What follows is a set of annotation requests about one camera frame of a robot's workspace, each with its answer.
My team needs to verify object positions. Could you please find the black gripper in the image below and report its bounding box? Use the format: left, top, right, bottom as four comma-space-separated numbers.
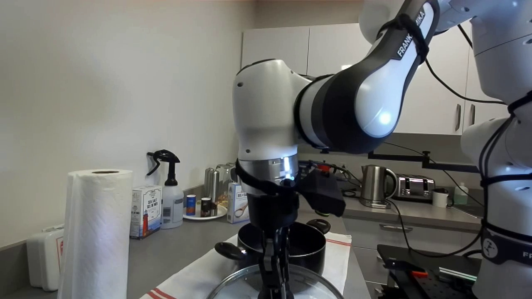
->
246, 189, 302, 299

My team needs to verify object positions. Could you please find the black cooking pot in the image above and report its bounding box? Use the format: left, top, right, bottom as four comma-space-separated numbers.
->
213, 218, 332, 276

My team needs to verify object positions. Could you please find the white plate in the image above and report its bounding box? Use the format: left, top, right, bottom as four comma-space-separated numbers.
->
181, 204, 229, 223

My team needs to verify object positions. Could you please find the white towel with red stripes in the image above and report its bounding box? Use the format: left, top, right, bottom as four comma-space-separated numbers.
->
138, 229, 354, 299

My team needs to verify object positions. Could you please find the small dark jar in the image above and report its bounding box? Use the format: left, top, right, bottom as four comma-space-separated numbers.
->
199, 196, 216, 218

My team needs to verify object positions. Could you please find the steel canister set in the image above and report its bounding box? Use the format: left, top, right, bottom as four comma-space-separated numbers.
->
203, 161, 241, 204

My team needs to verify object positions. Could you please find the small jar with blue label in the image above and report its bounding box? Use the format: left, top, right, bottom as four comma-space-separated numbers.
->
184, 193, 199, 218

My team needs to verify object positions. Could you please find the spray bottle with black trigger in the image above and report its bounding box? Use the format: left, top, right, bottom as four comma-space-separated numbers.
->
144, 148, 186, 229

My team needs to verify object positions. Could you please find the stainless steel electric kettle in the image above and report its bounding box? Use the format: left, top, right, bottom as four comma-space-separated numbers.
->
359, 163, 400, 209

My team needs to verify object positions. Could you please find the white carton with red print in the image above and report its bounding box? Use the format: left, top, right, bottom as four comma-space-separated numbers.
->
129, 184, 164, 241

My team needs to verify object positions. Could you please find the black device with orange button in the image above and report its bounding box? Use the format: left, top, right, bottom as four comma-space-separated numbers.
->
375, 243, 484, 299

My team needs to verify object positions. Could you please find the silver toaster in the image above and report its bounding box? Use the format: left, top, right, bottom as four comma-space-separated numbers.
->
394, 175, 437, 203

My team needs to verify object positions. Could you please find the white mug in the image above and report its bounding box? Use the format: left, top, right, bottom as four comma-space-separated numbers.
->
430, 189, 450, 209

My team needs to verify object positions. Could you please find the white paper towel roll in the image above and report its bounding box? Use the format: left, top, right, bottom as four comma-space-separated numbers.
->
56, 168, 134, 299

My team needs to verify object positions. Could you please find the white plastic box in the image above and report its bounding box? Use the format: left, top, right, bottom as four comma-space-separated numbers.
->
25, 224, 66, 294

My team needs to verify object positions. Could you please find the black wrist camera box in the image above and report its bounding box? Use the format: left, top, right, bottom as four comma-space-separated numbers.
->
297, 166, 347, 219

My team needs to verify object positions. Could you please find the black kettle power cable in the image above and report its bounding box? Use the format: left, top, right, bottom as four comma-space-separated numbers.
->
385, 198, 485, 259

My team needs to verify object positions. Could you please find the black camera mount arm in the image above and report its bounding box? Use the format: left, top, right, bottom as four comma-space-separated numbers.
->
366, 148, 484, 175

